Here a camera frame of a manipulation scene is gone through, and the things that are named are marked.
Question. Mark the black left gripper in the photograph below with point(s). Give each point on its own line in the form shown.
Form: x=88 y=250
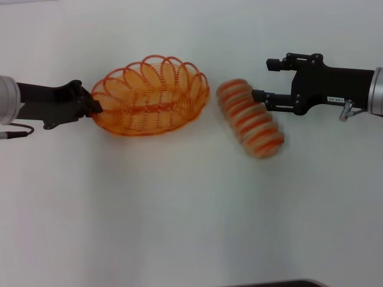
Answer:
x=54 y=103

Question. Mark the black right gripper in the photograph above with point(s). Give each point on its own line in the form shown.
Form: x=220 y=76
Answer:
x=329 y=85

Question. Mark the orange striped bread loaf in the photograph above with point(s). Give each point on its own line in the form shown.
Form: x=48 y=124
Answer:
x=251 y=125

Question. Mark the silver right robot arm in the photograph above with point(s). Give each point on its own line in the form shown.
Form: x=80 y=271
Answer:
x=376 y=92

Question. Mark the dark rounded robot base edge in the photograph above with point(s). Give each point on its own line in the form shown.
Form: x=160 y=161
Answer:
x=284 y=284

